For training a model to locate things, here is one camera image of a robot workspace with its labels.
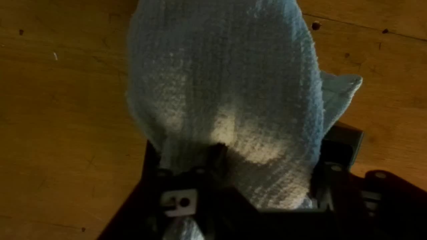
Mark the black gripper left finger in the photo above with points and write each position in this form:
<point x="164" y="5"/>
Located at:
<point x="178" y="221"/>

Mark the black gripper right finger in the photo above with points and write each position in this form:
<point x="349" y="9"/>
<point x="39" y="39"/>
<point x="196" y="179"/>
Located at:
<point x="382" y="208"/>

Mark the light grey cloth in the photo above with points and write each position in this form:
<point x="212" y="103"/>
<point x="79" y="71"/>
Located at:
<point x="222" y="80"/>

